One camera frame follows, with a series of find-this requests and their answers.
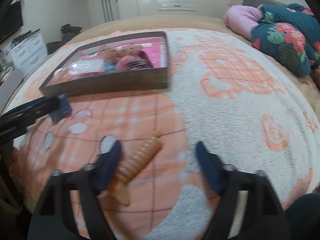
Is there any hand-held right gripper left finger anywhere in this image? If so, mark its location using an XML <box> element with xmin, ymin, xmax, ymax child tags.
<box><xmin>27</xmin><ymin>141</ymin><xmax>123</xmax><ymax>240</ymax></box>

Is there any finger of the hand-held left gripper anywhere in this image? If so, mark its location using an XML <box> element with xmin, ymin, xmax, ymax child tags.
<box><xmin>0</xmin><ymin>122</ymin><xmax>28</xmax><ymax>143</ymax></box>
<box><xmin>0</xmin><ymin>97</ymin><xmax>62</xmax><ymax>128</ymax></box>

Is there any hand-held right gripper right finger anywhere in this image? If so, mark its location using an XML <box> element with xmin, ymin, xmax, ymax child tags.
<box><xmin>195</xmin><ymin>142</ymin><xmax>288</xmax><ymax>240</ymax></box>

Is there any blue denim hair accessory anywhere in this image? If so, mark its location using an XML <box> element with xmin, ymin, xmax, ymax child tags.
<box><xmin>51</xmin><ymin>94</ymin><xmax>73</xmax><ymax>122</ymax></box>

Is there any orange ribbed hair comb clip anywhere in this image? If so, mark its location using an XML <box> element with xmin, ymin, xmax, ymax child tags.
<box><xmin>107</xmin><ymin>132</ymin><xmax>163</xmax><ymax>206</ymax></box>

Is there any earring card packet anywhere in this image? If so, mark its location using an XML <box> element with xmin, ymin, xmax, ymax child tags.
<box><xmin>68</xmin><ymin>61</ymin><xmax>105</xmax><ymax>77</ymax></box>

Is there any dark brown shallow cardboard box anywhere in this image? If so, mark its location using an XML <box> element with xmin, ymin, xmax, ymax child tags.
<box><xmin>39</xmin><ymin>31</ymin><xmax>171</xmax><ymax>98</ymax></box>

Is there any white drawer cabinet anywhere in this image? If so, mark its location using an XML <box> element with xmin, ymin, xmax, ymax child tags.
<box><xmin>10</xmin><ymin>29</ymin><xmax>48</xmax><ymax>68</ymax></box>

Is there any dark brown clothes heap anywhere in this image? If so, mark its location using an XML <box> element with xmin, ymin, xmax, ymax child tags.
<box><xmin>46</xmin><ymin>40</ymin><xmax>67</xmax><ymax>52</ymax></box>

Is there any orange and white printed blanket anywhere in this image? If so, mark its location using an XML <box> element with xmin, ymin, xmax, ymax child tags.
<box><xmin>10</xmin><ymin>27</ymin><xmax>320</xmax><ymax>240</ymax></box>

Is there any pile of folded clothes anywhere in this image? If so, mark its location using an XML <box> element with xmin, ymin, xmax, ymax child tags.
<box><xmin>61</xmin><ymin>24</ymin><xmax>82</xmax><ymax>40</ymax></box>

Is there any black television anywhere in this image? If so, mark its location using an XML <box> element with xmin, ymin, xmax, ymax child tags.
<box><xmin>0</xmin><ymin>0</ymin><xmax>25</xmax><ymax>43</ymax></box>

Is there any person's dark trouser leg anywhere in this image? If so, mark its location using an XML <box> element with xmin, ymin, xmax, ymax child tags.
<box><xmin>282</xmin><ymin>193</ymin><xmax>320</xmax><ymax>240</ymax></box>

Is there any maroon curved hair clip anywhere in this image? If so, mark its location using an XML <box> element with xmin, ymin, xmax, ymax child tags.
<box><xmin>126</xmin><ymin>50</ymin><xmax>153</xmax><ymax>70</ymax></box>

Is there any white door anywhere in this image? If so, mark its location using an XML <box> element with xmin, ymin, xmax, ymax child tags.
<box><xmin>85</xmin><ymin>0</ymin><xmax>120</xmax><ymax>23</ymax></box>

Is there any blue floral quilt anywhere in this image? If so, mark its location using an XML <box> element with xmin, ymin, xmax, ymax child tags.
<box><xmin>250</xmin><ymin>3</ymin><xmax>320</xmax><ymax>78</ymax></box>

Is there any beige bed sheet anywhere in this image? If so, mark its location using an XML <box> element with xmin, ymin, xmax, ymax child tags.
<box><xmin>0</xmin><ymin>14</ymin><xmax>320</xmax><ymax>120</ymax></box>

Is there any pink pillow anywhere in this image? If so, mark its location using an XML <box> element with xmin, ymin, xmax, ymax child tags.
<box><xmin>222</xmin><ymin>4</ymin><xmax>263</xmax><ymax>41</ymax></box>

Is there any grey headboard cushion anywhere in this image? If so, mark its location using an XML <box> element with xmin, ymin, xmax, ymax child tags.
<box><xmin>241</xmin><ymin>0</ymin><xmax>288</xmax><ymax>8</ymax></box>

